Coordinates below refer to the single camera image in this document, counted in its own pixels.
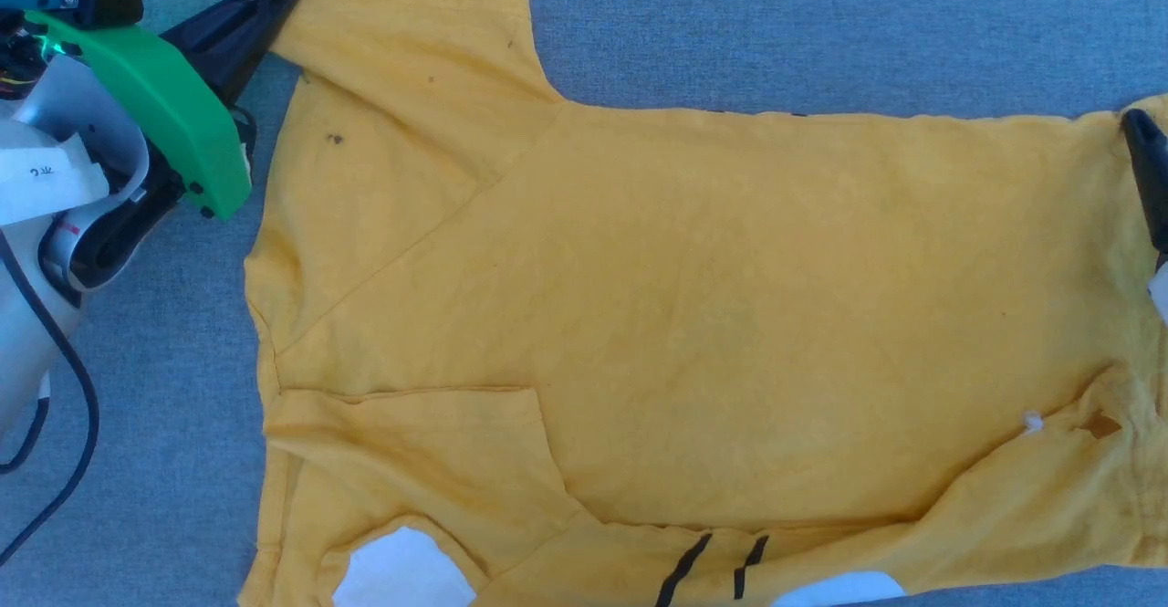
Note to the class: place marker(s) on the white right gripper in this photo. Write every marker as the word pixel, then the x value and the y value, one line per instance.
pixel 1162 297

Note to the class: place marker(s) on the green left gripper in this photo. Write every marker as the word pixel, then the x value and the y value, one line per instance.
pixel 173 114

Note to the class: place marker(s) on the yellow cat-print t-shirt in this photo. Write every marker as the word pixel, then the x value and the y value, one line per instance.
pixel 712 315

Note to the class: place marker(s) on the white paper label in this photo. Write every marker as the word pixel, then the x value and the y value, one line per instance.
pixel 46 183

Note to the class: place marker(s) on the grey fabric sofa seat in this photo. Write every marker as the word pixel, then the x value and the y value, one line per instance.
pixel 821 23

